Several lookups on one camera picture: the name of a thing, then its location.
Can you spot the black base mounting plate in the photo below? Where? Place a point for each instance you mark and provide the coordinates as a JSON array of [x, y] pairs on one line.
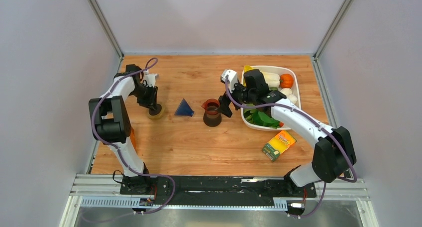
[[215, 190]]

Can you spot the aluminium frame rail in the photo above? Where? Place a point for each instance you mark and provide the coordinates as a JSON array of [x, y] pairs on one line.
[[104, 191]]

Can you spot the white rectangular tray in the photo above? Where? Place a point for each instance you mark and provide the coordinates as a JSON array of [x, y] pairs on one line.
[[295, 91]]

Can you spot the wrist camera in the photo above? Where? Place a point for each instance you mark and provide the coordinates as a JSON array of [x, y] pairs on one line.
[[150, 79], [230, 78]]

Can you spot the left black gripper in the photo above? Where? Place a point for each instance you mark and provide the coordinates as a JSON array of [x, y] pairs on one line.
[[152, 101]]

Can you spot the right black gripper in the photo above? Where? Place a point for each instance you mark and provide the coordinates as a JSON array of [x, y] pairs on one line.
[[225, 100]]

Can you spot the brown glass coffee carafe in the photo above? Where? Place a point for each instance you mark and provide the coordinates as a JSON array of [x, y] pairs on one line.
[[212, 116]]

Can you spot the small orange pumpkin toy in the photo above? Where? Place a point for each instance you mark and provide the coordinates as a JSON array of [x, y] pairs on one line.
[[286, 81]]

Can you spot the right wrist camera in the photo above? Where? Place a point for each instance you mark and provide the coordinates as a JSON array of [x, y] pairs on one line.
[[230, 78]]

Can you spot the blue glass cone dripper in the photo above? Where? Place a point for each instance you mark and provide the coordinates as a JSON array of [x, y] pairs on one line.
[[184, 109]]

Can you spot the yellow green juice box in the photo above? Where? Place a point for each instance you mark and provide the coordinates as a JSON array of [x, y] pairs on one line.
[[277, 145]]

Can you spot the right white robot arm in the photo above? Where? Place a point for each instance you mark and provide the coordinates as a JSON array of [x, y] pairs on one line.
[[333, 148]]

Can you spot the green bok choy toy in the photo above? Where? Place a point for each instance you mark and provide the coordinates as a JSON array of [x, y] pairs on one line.
[[255, 117], [286, 91]]

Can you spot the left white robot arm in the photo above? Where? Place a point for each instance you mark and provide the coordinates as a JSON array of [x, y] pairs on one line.
[[110, 122]]

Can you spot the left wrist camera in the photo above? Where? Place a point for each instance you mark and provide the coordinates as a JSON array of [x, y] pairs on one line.
[[150, 79]]

